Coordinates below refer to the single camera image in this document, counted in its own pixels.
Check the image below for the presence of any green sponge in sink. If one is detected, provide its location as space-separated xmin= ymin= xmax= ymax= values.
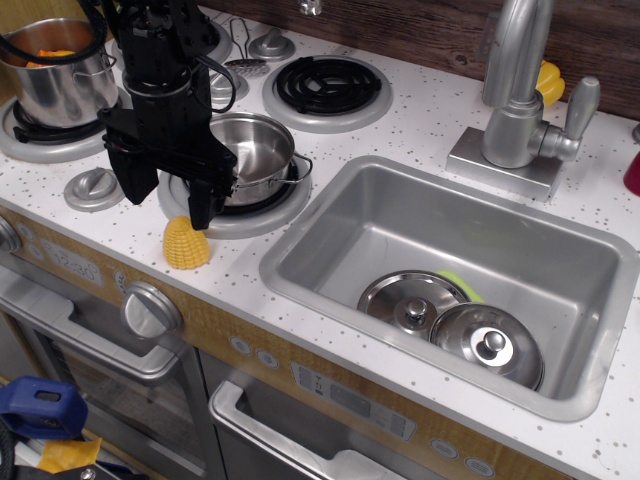
xmin=434 ymin=270 xmax=485 ymax=304

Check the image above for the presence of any grey stove knob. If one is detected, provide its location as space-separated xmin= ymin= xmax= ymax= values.
xmin=209 ymin=71 xmax=249 ymax=106
xmin=63 ymin=168 xmax=125 ymax=212
xmin=248 ymin=28 xmax=296 ymax=62

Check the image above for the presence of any grey stove knob middle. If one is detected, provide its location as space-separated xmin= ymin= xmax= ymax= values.
xmin=209 ymin=71 xmax=249 ymax=106

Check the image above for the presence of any grey stove knob back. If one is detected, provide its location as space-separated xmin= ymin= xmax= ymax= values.
xmin=248 ymin=28 xmax=296 ymax=62

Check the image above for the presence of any metal potato masher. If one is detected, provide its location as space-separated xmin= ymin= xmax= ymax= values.
xmin=225 ymin=17 xmax=270 ymax=78

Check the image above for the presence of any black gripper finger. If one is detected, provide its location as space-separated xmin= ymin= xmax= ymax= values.
xmin=109 ymin=150 xmax=158 ymax=205
xmin=188 ymin=180 xmax=226 ymax=230

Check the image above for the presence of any silver toy faucet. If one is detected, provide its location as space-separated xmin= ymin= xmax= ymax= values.
xmin=446 ymin=0 xmax=600 ymax=201

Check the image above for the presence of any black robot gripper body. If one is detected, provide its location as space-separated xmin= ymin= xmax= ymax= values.
xmin=98 ymin=63 xmax=237 ymax=191

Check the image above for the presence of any right oven door handle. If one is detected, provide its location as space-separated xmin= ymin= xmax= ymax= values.
xmin=209 ymin=380 xmax=401 ymax=479

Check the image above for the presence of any yellow toy bell pepper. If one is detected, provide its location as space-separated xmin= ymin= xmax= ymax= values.
xmin=536 ymin=60 xmax=565 ymax=107

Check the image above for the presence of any oven door handle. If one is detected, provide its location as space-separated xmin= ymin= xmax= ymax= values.
xmin=209 ymin=380 xmax=401 ymax=479
xmin=1 ymin=267 xmax=180 ymax=386

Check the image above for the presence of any large steel pot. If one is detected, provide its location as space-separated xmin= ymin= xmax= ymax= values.
xmin=1 ymin=18 xmax=119 ymax=128

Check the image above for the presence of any silver dial far left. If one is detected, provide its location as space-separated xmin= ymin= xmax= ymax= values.
xmin=0 ymin=217 xmax=22 ymax=253

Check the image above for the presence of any orange toy food in pot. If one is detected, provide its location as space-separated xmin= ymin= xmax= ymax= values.
xmin=25 ymin=49 xmax=75 ymax=68

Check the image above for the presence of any silver oven dial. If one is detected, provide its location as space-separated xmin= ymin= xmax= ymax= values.
xmin=120 ymin=281 xmax=183 ymax=340

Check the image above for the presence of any steel lid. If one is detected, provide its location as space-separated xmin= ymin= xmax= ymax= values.
xmin=429 ymin=303 xmax=545 ymax=390
xmin=357 ymin=270 xmax=463 ymax=340

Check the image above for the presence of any blue clamp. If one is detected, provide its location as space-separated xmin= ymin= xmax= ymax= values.
xmin=1 ymin=376 xmax=88 ymax=440

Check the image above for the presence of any yellow toy corn cob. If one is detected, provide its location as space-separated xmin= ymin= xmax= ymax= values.
xmin=163 ymin=216 xmax=211 ymax=270

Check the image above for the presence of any red cup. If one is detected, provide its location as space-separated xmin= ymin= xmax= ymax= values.
xmin=623 ymin=153 xmax=640 ymax=196

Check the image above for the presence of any steel lid right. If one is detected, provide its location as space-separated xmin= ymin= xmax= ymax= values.
xmin=429 ymin=303 xmax=545 ymax=390

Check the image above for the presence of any yellow cloth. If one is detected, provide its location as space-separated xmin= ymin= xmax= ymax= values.
xmin=37 ymin=437 xmax=102 ymax=474

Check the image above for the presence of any steel lid left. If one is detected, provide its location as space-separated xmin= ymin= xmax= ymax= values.
xmin=357 ymin=270 xmax=463 ymax=340

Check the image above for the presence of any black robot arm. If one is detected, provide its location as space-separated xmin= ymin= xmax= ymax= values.
xmin=98 ymin=1 xmax=237 ymax=230

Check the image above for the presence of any back right stove burner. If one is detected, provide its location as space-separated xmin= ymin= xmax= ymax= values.
xmin=262 ymin=55 xmax=393 ymax=134

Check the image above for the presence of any front stove burner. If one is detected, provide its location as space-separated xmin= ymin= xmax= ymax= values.
xmin=156 ymin=154 xmax=312 ymax=240

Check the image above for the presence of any small steel pan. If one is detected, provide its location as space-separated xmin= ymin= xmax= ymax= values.
xmin=210 ymin=112 xmax=313 ymax=207

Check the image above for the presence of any grey stove knob front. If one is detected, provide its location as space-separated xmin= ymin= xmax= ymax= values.
xmin=63 ymin=168 xmax=125 ymax=212

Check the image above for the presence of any left oven door handle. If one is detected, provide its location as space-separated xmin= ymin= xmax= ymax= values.
xmin=1 ymin=267 xmax=180 ymax=386

